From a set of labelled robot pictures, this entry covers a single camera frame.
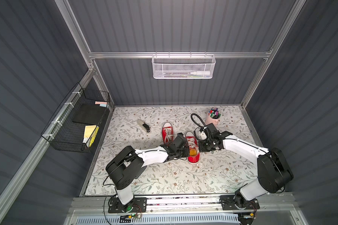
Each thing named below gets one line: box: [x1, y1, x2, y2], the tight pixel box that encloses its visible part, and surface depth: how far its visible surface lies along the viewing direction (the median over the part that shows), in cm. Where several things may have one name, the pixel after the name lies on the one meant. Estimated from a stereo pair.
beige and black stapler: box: [136, 119, 151, 134], surface depth 104 cm
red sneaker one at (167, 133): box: [161, 121, 175, 145], surface depth 101 cm
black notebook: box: [71, 103, 107, 125], surface depth 78 cm
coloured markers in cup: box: [207, 107, 222, 120], surface depth 101 cm
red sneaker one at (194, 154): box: [185, 131, 201, 165], surface depth 91 cm
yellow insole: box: [189, 148, 198, 157], surface depth 91 cm
